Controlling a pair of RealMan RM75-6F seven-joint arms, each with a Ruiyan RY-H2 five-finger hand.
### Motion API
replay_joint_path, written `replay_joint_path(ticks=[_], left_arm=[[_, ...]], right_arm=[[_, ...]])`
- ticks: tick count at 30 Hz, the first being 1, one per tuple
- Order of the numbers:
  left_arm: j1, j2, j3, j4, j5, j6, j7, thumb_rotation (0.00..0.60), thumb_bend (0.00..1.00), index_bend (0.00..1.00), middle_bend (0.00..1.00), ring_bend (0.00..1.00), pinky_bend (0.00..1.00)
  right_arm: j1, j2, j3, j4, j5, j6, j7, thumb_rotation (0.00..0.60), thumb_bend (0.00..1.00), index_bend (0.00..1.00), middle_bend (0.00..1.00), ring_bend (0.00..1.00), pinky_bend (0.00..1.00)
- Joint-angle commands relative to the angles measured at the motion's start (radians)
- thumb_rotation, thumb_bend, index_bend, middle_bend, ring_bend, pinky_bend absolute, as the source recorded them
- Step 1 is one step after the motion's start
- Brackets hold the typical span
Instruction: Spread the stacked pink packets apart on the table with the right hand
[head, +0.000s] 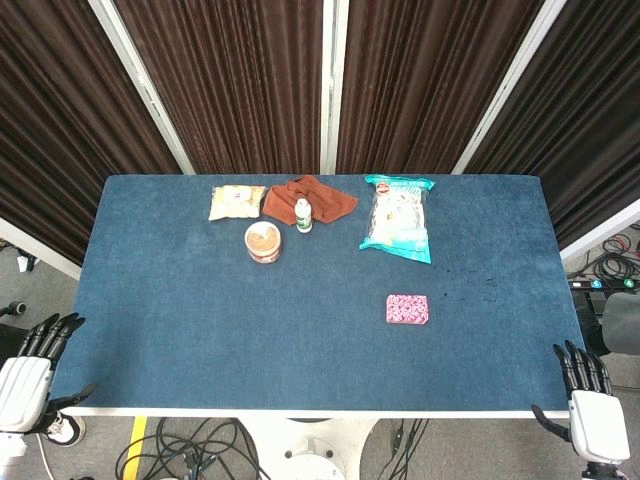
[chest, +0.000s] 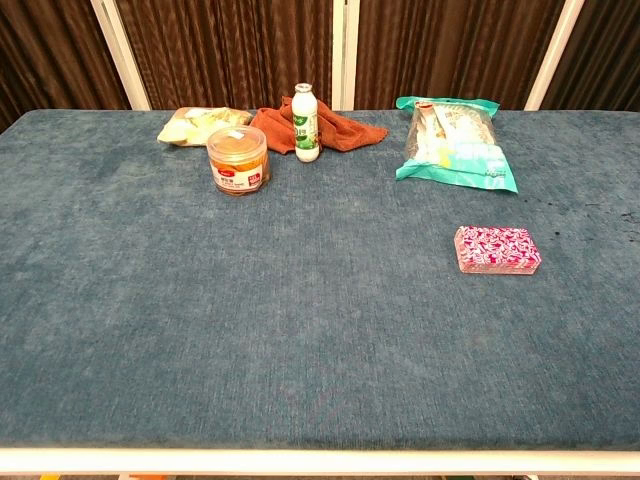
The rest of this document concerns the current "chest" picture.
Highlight clear bag of pale snacks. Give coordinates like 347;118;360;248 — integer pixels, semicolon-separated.
156;106;254;149

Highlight white partition post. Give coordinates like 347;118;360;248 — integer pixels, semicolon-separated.
523;0;586;111
331;0;361;112
89;0;152;111

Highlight brown pleated curtain panel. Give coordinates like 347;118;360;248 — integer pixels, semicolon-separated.
354;0;566;111
542;0;640;126
115;0;335;111
0;0;132;134

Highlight rust orange cloth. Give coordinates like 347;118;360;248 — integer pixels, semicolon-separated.
248;96;389;155

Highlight white milk bottle green label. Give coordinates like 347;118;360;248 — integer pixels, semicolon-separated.
291;83;320;164

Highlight blue fabric table cover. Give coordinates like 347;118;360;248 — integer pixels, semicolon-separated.
0;108;640;451

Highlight white table frame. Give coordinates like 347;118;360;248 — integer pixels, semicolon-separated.
0;447;640;476

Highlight teal snack bag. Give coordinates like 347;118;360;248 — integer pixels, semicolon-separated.
394;95;519;195

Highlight clear plastic cookie jar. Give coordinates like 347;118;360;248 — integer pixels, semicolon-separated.
206;125;271;197

